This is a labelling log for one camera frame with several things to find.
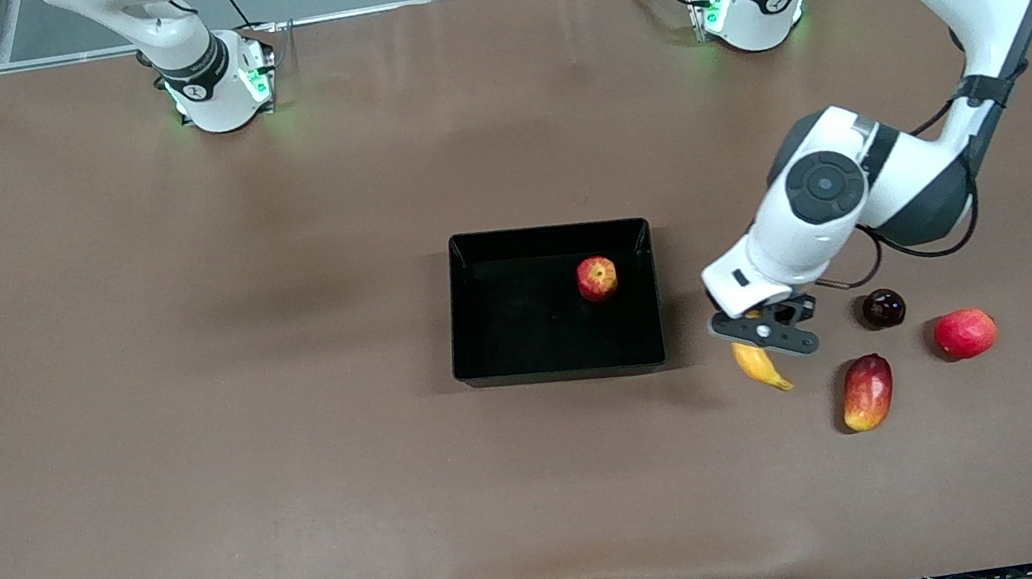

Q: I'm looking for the yellow banana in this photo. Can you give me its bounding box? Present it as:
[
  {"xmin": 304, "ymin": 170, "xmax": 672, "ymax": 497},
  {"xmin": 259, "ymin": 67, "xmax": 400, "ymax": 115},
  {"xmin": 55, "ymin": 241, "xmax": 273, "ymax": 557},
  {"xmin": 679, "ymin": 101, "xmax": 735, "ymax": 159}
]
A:
[{"xmin": 727, "ymin": 303, "xmax": 796, "ymax": 398}]

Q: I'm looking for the red yellow speckled apple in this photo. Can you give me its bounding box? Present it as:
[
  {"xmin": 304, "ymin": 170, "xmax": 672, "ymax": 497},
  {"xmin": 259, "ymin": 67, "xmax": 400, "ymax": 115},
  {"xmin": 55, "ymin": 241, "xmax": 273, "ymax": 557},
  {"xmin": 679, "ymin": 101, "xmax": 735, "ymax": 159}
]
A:
[{"xmin": 572, "ymin": 253, "xmax": 622, "ymax": 307}]

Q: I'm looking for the black rectangular plastic box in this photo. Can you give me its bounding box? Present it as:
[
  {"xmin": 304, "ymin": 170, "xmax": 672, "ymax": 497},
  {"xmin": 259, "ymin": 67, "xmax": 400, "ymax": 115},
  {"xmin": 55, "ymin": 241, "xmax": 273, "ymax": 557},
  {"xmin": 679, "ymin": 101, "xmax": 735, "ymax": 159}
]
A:
[{"xmin": 434, "ymin": 206, "xmax": 672, "ymax": 401}]

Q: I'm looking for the dark purple plum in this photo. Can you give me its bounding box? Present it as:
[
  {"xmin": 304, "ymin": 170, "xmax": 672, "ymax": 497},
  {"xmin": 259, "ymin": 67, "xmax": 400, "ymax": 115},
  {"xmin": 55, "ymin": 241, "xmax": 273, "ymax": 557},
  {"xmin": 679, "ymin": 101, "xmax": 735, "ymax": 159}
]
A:
[{"xmin": 859, "ymin": 286, "xmax": 910, "ymax": 332}]

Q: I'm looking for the red yellow mango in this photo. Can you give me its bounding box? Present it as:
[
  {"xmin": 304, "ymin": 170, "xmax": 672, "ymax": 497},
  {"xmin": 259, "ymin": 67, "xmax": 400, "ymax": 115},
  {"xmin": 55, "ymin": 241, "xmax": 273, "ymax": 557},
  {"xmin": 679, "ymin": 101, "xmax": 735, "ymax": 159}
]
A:
[{"xmin": 835, "ymin": 351, "xmax": 901, "ymax": 435}]

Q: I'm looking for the plain red round fruit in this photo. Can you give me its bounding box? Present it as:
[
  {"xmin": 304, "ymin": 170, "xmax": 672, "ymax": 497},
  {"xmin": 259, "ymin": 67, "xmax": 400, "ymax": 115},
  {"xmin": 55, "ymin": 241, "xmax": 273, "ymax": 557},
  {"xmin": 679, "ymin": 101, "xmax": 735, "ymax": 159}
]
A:
[{"xmin": 930, "ymin": 304, "xmax": 1002, "ymax": 364}]

